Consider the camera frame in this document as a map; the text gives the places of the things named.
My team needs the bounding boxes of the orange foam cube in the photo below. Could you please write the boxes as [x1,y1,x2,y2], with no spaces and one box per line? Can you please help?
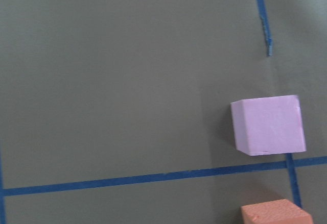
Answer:
[241,199,314,224]

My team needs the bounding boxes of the brown paper table cover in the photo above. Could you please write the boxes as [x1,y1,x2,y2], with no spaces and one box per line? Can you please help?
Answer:
[0,0,327,224]

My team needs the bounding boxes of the pink foam cube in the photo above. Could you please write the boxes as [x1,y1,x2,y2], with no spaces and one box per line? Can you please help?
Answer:
[230,95,307,156]

